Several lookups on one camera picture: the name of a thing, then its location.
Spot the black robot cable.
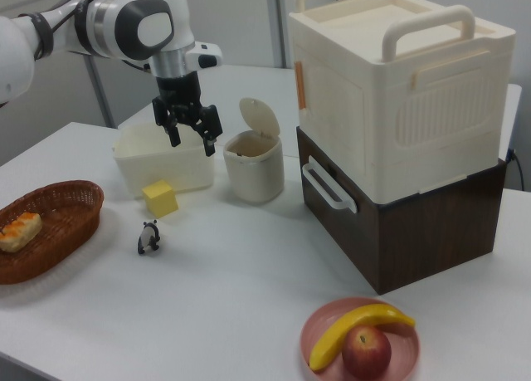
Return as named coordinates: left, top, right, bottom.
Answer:
left=18, top=0, right=115, bottom=61

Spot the cream trash can with lid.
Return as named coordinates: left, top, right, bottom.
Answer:
left=222, top=97, right=285, bottom=203

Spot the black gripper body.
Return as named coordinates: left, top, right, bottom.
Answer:
left=151, top=73, right=208, bottom=129

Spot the small panda toy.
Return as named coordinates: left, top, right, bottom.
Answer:
left=136, top=219, right=161, bottom=256

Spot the brown wicker basket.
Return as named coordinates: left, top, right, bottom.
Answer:
left=0, top=180, right=105, bottom=286

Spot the orange box latch strip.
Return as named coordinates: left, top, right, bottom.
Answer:
left=295, top=60, right=309, bottom=110

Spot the yellow banana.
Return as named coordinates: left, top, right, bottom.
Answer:
left=309, top=303, right=417, bottom=372

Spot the dark brown wooden box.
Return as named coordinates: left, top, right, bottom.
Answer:
left=295, top=125, right=508, bottom=296

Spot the cream plastic storage box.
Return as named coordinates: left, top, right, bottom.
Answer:
left=288, top=0, right=517, bottom=195

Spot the black wall cable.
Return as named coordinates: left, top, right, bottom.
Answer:
left=508, top=147, right=525, bottom=190

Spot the red apple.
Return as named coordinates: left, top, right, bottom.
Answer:
left=341, top=325, right=392, bottom=379

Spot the toy bread loaf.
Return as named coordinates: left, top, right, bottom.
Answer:
left=0, top=212, right=43, bottom=253

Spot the white plastic bin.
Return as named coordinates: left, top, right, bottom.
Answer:
left=113, top=122, right=216, bottom=199

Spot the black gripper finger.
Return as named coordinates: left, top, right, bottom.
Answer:
left=193, top=104, right=224, bottom=157
left=152, top=96, right=183, bottom=148

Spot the white box handle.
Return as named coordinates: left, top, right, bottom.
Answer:
left=301, top=155, right=358, bottom=213

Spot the yellow foam cube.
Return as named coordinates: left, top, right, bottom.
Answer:
left=141, top=179, right=180, bottom=219

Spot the pink plate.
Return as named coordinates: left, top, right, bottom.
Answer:
left=300, top=296, right=421, bottom=381

